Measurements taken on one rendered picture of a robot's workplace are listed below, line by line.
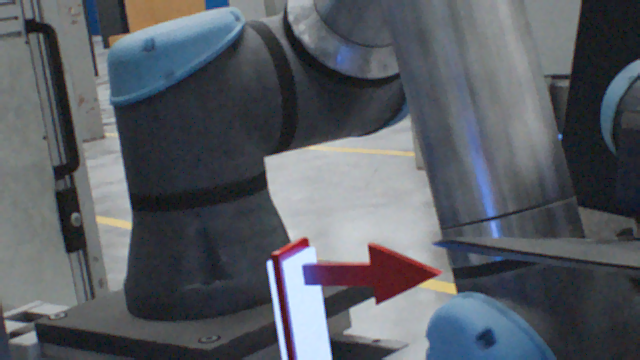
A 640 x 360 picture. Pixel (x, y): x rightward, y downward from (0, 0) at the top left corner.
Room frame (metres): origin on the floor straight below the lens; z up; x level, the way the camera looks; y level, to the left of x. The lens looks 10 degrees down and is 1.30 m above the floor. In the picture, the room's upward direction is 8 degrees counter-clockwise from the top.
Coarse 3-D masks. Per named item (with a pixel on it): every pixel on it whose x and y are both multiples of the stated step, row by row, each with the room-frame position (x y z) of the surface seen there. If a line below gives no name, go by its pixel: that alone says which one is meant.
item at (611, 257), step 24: (432, 240) 0.33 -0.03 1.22; (456, 240) 0.34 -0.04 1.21; (480, 240) 0.34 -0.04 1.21; (504, 240) 0.35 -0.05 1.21; (528, 240) 0.36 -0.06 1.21; (552, 240) 0.36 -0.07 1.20; (624, 240) 0.38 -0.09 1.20; (552, 264) 0.32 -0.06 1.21; (576, 264) 0.32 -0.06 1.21; (600, 264) 0.31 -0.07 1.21; (624, 264) 0.31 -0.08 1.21
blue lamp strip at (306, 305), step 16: (304, 256) 0.46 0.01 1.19; (288, 272) 0.45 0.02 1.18; (288, 288) 0.45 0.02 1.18; (304, 288) 0.46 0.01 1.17; (304, 304) 0.46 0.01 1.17; (320, 304) 0.47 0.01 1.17; (304, 320) 0.45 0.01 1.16; (320, 320) 0.46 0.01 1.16; (304, 336) 0.45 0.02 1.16; (320, 336) 0.46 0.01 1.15; (304, 352) 0.45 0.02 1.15; (320, 352) 0.46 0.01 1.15
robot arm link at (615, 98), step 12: (624, 72) 0.73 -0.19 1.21; (636, 72) 0.71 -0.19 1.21; (612, 84) 0.73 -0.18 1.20; (624, 84) 0.71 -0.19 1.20; (636, 84) 0.70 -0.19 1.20; (612, 96) 0.72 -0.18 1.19; (624, 96) 0.70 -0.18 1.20; (636, 96) 0.69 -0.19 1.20; (612, 108) 0.72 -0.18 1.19; (624, 108) 0.70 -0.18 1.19; (612, 120) 0.71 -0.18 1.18; (612, 132) 0.71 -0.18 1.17; (612, 144) 0.72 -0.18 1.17
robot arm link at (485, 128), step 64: (384, 0) 0.66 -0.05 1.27; (448, 0) 0.63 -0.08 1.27; (512, 0) 0.64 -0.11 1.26; (448, 64) 0.63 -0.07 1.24; (512, 64) 0.63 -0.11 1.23; (448, 128) 0.63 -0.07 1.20; (512, 128) 0.62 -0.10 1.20; (448, 192) 0.63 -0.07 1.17; (512, 192) 0.61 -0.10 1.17; (448, 256) 0.64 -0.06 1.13; (448, 320) 0.61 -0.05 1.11; (512, 320) 0.59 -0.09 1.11; (576, 320) 0.60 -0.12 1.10
